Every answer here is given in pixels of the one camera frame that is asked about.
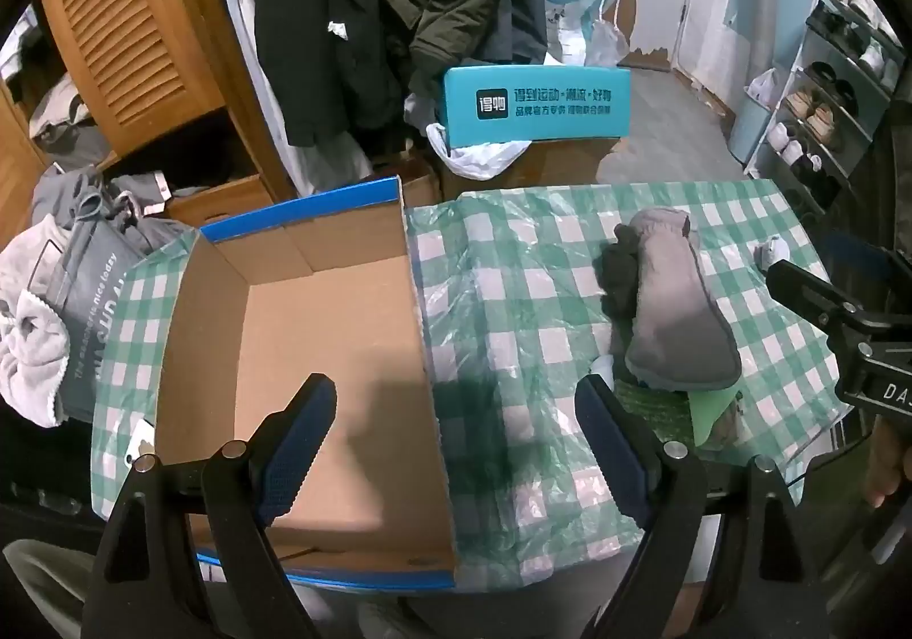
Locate green bubble wrap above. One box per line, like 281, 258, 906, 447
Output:
613, 378, 695, 447

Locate light blue bin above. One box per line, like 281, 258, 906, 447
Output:
727, 90, 777, 166

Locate green checkered tablecloth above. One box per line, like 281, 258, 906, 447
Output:
89, 177, 852, 593

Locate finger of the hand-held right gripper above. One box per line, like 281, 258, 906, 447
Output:
766, 260, 866, 330

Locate grey sock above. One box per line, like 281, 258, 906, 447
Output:
613, 206, 742, 392

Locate black hanging coat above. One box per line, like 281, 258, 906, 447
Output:
253, 0, 421, 148

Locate grey printed cloth bag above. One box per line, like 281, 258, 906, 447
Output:
60, 222, 186, 422

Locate blue-rimmed cardboard box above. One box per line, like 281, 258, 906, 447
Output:
153, 176, 457, 590

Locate person's right hand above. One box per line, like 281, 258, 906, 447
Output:
865, 418, 912, 508

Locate teal printed box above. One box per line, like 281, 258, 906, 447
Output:
442, 63, 635, 150

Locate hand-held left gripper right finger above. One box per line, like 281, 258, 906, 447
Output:
573, 374, 831, 639

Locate brown cardboard box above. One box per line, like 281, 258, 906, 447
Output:
438, 136, 624, 202

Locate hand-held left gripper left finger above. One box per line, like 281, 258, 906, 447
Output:
82, 372, 339, 639

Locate light green cloth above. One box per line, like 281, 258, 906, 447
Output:
687, 389, 746, 447

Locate wooden louvered cabinet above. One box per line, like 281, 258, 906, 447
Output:
0, 0, 300, 234

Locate grey hoodie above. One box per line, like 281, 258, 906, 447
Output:
32, 165, 190, 255

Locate rows of shoes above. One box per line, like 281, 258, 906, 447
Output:
766, 0, 906, 198

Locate white plastic bag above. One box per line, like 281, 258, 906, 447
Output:
425, 122, 532, 180

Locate black sock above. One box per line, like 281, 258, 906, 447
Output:
595, 226, 646, 319

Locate white fluffy towel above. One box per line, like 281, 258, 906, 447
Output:
0, 215, 79, 430

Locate grey shoe rack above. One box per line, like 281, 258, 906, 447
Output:
744, 0, 912, 223

